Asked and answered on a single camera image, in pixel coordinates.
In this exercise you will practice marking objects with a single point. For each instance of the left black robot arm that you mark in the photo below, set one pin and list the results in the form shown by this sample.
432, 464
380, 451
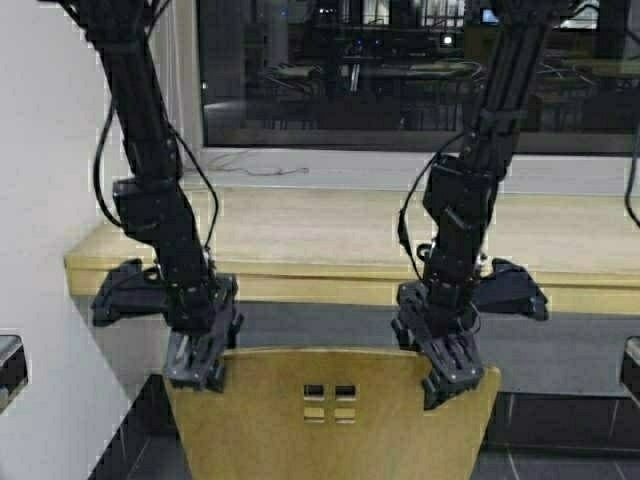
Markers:
196, 300

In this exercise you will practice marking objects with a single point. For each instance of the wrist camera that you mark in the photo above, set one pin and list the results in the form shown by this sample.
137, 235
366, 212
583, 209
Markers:
129, 290
510, 289

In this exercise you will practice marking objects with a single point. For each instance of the long wooden counter table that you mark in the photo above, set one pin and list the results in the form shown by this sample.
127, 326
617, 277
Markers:
340, 246

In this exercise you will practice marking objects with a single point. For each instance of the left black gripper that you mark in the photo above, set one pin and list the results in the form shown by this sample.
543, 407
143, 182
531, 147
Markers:
195, 361

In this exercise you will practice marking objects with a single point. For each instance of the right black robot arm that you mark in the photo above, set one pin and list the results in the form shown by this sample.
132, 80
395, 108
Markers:
461, 190

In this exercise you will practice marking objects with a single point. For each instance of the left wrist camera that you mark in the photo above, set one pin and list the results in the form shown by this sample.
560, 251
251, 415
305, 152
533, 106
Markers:
129, 290

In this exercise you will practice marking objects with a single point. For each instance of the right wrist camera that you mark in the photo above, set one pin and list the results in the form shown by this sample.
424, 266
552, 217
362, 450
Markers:
510, 289

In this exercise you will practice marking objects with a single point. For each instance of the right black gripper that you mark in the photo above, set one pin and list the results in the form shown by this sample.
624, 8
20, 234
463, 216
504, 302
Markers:
449, 345

